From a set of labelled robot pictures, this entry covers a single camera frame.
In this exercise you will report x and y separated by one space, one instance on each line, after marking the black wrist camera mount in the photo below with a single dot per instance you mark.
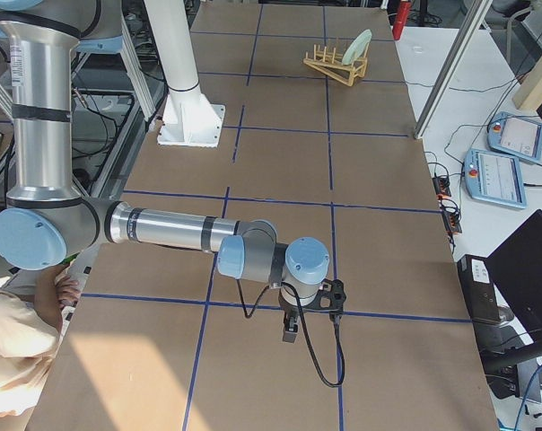
329 298

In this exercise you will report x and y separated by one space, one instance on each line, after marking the red cylinder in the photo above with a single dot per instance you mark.
401 18

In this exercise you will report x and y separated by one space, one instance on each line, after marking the blue teach pendant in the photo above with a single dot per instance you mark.
516 135
494 178

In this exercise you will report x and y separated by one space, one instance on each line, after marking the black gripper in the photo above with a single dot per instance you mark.
291 310

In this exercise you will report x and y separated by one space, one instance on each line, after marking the orange black connector strip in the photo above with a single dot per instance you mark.
450 210

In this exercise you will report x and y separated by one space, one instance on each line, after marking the black computer box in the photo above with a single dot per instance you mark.
488 317

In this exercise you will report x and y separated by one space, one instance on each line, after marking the pale green plate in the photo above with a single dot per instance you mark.
357 48

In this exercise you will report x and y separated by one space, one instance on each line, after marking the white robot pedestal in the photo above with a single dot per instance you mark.
189 118

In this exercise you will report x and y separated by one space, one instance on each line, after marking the person hand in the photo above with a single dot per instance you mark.
68 291

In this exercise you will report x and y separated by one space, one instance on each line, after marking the aluminium frame post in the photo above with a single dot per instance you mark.
474 17

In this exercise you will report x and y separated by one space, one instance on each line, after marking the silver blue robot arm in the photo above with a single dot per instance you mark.
47 219

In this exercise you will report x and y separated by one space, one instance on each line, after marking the wooden plate rack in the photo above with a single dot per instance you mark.
328 61

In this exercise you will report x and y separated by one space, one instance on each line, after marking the near blue teach pendant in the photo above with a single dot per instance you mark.
494 178

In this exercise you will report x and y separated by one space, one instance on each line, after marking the person beige clothing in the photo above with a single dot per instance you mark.
27 348

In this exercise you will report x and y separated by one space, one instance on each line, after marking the black monitor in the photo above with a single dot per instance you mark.
515 266

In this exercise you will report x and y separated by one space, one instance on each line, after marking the far blue teach pendant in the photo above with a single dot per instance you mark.
516 135

